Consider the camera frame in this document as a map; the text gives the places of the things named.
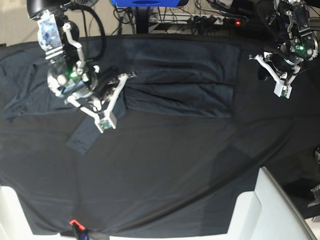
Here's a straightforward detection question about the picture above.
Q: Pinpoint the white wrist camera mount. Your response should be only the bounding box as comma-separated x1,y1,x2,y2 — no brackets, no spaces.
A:
249,52,303,99
66,71,137,133

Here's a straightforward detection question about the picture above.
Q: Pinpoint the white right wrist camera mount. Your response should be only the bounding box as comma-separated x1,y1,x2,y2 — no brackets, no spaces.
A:
66,71,137,133

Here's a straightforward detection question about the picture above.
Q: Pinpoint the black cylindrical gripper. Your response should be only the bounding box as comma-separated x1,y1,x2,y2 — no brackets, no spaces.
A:
258,53,302,81

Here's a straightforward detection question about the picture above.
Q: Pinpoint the blue plastic bin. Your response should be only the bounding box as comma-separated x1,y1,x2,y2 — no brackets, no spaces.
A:
111,0,189,7

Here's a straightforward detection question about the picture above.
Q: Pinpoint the white foam block left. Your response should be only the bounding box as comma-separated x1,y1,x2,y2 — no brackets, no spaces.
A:
0,186,61,240

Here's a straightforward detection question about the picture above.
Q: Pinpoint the white power strip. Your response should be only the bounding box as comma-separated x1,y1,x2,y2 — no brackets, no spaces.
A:
149,12,226,25

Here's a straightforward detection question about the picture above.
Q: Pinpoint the grey metal bracket right edge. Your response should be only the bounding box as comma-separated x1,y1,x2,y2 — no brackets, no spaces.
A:
307,185,320,208

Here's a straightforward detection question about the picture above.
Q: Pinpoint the dark grey long-sleeve T-shirt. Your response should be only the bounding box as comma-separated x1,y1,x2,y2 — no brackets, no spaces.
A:
0,38,241,158

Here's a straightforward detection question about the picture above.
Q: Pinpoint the blue clamp at bottom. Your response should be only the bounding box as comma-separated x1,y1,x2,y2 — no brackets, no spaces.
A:
69,219,91,240

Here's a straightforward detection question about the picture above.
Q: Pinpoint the black table leg post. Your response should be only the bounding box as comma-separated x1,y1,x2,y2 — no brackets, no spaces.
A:
133,7,154,34

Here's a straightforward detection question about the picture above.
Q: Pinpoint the grey right-side gripper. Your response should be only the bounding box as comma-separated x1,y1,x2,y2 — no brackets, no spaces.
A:
85,66,120,104

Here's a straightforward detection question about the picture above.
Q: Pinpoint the black table cloth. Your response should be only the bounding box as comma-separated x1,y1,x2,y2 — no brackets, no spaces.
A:
0,35,320,238

